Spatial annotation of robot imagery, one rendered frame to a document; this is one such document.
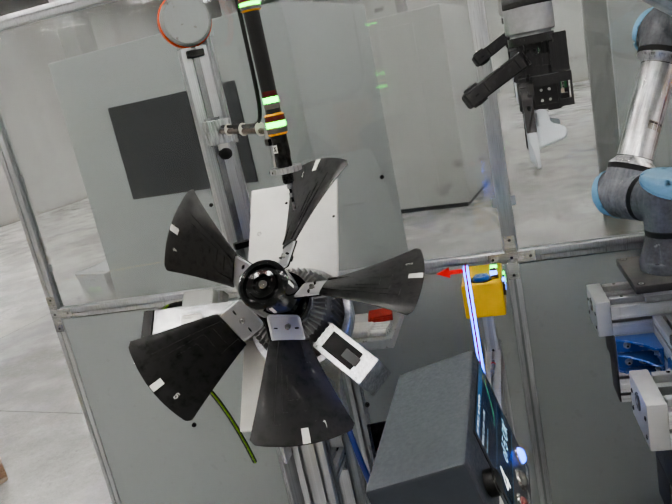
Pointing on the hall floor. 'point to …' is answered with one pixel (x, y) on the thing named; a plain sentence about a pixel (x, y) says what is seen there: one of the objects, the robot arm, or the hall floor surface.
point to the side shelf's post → (360, 418)
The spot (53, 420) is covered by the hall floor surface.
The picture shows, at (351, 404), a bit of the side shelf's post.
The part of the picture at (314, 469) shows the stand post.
